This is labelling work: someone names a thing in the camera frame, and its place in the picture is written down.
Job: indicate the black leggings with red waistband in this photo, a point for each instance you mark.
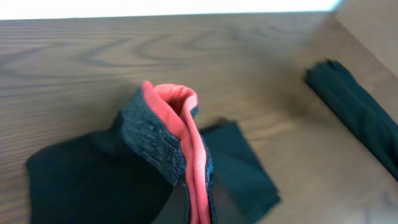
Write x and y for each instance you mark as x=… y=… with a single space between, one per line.
x=153 y=165

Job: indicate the black folded garment at right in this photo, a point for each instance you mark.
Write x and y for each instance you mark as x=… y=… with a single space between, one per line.
x=356 y=109

